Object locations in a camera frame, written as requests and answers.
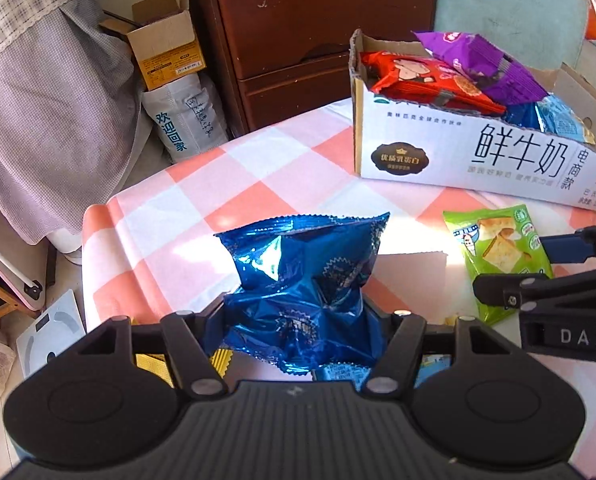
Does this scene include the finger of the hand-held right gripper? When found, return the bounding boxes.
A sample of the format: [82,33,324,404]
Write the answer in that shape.
[540,214,596,264]
[473,260,596,314]

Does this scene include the pink suitcase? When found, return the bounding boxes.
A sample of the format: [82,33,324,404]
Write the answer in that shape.
[0,180,46,311]

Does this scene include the red snack packet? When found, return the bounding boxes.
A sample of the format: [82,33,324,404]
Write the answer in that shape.
[359,51,508,116]

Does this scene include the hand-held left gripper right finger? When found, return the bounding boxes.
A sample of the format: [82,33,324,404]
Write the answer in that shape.
[360,300,509,397]

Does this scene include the plaid fabric cover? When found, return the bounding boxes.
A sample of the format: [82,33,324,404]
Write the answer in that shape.
[0,0,144,256]

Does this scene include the green snack packet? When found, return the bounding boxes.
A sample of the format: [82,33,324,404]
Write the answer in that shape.
[443,203,556,326]

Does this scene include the purple snack packet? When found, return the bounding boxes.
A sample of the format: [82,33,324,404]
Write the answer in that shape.
[412,30,551,106]

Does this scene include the yellow snack packet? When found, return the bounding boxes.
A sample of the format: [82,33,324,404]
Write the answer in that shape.
[134,349,235,386]

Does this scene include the white round appliance base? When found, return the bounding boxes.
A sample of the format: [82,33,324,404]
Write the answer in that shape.
[53,232,84,266]

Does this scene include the white bag with blue print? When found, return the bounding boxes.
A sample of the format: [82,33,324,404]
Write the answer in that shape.
[142,72,229,163]

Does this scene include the dark wooden cabinet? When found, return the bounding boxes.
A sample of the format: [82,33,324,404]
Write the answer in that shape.
[190,0,439,136]

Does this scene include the white printed cardboard carton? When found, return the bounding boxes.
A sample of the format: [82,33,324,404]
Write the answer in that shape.
[349,29,596,208]

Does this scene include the small open cardboard box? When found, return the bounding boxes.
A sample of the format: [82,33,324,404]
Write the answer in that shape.
[99,0,209,92]

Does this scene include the light green cushion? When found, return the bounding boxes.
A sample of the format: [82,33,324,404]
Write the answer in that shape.
[433,0,591,73]

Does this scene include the light blue barcode snack packet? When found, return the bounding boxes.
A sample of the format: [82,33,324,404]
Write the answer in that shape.
[314,352,454,391]

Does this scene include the pink white checkered tablecloth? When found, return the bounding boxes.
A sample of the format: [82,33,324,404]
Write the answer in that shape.
[80,97,596,411]

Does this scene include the white bathroom scale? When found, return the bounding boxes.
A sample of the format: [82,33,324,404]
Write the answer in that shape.
[15,288,86,378]

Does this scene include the light blue yellow-edged snack packet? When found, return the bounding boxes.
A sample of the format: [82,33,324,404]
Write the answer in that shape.
[535,94,596,146]

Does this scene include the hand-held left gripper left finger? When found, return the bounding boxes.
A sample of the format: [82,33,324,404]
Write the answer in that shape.
[73,305,230,398]

